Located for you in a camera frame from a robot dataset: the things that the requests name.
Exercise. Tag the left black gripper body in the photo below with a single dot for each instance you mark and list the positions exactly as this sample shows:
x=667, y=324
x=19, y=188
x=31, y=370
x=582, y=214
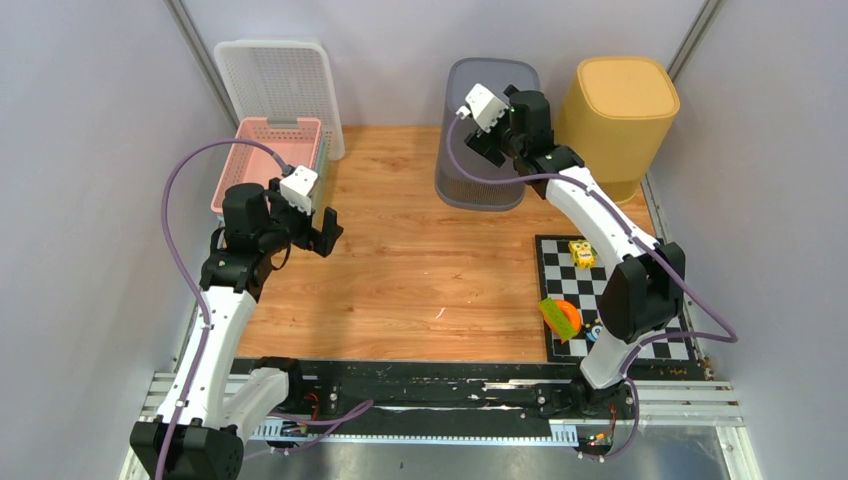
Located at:
x=286, y=220

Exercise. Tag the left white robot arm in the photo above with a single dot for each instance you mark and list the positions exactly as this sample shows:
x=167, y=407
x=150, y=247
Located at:
x=198, y=432

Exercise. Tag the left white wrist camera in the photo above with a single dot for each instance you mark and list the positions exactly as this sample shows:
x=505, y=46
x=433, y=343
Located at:
x=297, y=188

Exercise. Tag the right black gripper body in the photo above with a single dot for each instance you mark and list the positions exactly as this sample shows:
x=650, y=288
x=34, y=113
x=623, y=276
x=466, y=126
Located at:
x=483, y=143

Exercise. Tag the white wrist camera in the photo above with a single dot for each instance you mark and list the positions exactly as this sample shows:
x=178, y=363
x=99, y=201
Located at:
x=483, y=106
x=297, y=188

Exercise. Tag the blue perforated basket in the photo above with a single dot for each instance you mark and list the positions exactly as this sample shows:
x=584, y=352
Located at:
x=320, y=168

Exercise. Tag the blue white small toy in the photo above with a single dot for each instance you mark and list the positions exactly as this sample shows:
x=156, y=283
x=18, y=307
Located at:
x=593, y=330

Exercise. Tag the yellow owl toy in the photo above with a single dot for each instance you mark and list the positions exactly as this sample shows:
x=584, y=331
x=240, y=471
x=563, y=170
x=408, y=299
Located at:
x=582, y=253

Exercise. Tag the aluminium frame rails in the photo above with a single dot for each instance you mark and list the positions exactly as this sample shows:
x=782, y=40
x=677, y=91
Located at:
x=528, y=412

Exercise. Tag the left corner metal post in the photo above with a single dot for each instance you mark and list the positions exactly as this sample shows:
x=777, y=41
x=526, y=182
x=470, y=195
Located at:
x=202, y=56

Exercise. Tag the yellow slatted waste bin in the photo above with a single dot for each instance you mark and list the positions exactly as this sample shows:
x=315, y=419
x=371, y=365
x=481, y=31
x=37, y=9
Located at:
x=615, y=115

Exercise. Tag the corner metal post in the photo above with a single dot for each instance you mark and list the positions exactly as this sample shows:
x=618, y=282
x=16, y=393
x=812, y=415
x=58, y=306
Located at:
x=202, y=56
x=700, y=25

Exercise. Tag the right corner metal post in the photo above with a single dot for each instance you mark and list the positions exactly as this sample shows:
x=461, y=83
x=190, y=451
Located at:
x=700, y=25

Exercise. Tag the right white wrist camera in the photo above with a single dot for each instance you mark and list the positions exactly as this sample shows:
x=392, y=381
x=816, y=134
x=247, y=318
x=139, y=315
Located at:
x=483, y=106

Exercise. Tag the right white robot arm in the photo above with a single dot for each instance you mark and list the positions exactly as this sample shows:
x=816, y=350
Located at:
x=642, y=294

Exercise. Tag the grey slatted waste bin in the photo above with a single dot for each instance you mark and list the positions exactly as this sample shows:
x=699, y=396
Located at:
x=454, y=188

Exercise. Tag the pink perforated basket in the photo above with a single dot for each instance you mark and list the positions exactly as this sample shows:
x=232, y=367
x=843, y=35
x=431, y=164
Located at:
x=295, y=140

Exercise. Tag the green orange toy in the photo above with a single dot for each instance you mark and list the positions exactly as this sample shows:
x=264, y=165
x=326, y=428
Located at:
x=561, y=317

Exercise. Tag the black white checkerboard mat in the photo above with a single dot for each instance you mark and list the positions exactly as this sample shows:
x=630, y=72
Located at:
x=560, y=279

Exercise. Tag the white perforated basket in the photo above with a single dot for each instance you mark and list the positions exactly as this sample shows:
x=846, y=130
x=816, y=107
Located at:
x=282, y=77

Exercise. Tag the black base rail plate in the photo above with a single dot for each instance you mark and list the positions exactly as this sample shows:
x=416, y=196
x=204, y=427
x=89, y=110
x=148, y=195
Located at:
x=289, y=425

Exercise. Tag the green perforated basket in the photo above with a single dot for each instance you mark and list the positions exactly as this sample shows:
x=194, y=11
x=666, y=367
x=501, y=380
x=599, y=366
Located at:
x=319, y=206

